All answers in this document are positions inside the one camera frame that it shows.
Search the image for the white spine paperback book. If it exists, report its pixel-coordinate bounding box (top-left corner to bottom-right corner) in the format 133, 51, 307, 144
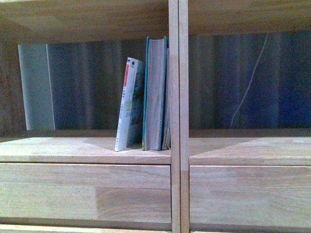
115, 57, 145, 151

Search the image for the right wooden shelf unit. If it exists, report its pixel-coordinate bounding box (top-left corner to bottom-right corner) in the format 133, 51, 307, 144
178, 0, 311, 233

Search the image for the wooden shelf unit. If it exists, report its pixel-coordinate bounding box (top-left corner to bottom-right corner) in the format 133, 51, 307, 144
178, 0, 311, 233
0, 0, 180, 233

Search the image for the left wooden shelf unit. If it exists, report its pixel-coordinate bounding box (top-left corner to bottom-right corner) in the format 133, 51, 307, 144
0, 0, 180, 233

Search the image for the thin book beside divider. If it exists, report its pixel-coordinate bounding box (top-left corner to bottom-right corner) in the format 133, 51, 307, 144
162, 48, 171, 150

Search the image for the teal covered thick book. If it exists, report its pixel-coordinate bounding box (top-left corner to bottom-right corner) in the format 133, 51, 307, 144
142, 36, 168, 150

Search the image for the right upper wooden drawer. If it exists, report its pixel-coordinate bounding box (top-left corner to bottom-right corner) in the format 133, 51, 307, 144
190, 166, 311, 230

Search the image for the wooden drawer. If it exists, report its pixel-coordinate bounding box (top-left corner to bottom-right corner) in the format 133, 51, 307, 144
190, 166, 311, 230
0, 224, 170, 233
0, 164, 171, 224

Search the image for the grey curtain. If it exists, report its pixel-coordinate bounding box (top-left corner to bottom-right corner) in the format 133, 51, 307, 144
18, 31, 311, 130

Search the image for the left upper wooden drawer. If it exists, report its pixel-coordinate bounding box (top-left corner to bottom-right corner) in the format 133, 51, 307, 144
0, 164, 171, 224

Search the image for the left lower wooden drawer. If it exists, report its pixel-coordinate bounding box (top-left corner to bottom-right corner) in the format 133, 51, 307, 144
0, 224, 170, 233

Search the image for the thin cable behind shelf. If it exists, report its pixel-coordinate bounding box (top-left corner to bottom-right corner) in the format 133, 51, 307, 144
229, 33, 269, 129

